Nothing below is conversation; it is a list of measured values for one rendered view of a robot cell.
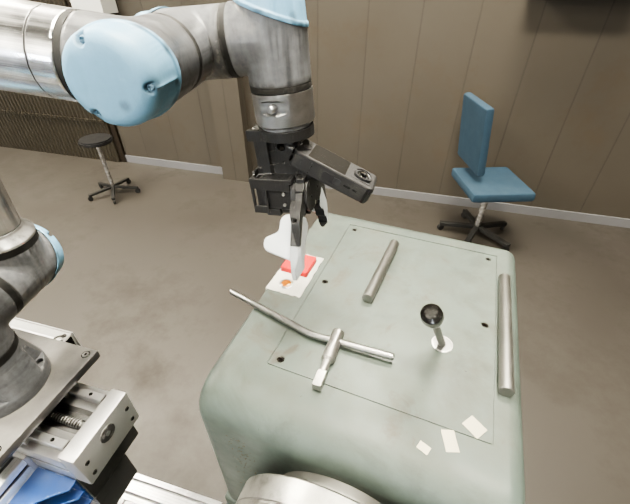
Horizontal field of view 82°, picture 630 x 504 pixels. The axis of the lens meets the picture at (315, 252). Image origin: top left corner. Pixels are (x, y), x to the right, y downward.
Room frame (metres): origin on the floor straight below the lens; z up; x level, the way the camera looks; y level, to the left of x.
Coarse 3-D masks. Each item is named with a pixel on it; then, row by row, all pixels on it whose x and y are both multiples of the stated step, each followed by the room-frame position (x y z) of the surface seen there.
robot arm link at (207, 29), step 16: (176, 16) 0.42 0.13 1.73; (192, 16) 0.45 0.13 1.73; (208, 16) 0.45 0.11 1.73; (192, 32) 0.41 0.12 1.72; (208, 32) 0.45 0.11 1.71; (224, 32) 0.44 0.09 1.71; (208, 48) 0.43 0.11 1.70; (224, 48) 0.44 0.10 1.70; (208, 64) 0.43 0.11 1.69; (224, 64) 0.45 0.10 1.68
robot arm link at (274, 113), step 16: (256, 96) 0.45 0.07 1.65; (272, 96) 0.44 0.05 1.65; (288, 96) 0.44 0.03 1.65; (304, 96) 0.45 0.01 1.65; (256, 112) 0.46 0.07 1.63; (272, 112) 0.43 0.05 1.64; (288, 112) 0.44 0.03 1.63; (304, 112) 0.45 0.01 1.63; (272, 128) 0.44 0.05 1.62; (288, 128) 0.44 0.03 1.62
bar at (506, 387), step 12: (504, 276) 0.56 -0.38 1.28; (504, 288) 0.52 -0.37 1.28; (504, 300) 0.49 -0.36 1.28; (504, 312) 0.46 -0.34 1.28; (504, 324) 0.43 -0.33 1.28; (504, 336) 0.40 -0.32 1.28; (504, 348) 0.38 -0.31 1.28; (504, 360) 0.36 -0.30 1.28; (504, 372) 0.33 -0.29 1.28; (504, 384) 0.31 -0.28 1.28
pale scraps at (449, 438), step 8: (472, 416) 0.27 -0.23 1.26; (464, 424) 0.26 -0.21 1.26; (472, 424) 0.26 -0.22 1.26; (480, 424) 0.26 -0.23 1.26; (448, 432) 0.25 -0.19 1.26; (472, 432) 0.25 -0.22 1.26; (480, 432) 0.25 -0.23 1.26; (448, 440) 0.24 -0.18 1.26; (456, 440) 0.24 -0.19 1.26; (424, 448) 0.23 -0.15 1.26; (448, 448) 0.23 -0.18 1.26; (456, 448) 0.23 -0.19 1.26
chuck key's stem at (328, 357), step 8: (336, 328) 0.42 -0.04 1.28; (336, 336) 0.40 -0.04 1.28; (328, 344) 0.39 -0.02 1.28; (336, 344) 0.39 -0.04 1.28; (328, 352) 0.37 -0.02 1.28; (336, 352) 0.37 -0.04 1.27; (328, 360) 0.36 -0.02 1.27; (320, 368) 0.34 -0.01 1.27; (328, 368) 0.35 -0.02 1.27; (320, 376) 0.33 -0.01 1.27; (312, 384) 0.32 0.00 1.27; (320, 384) 0.31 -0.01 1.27
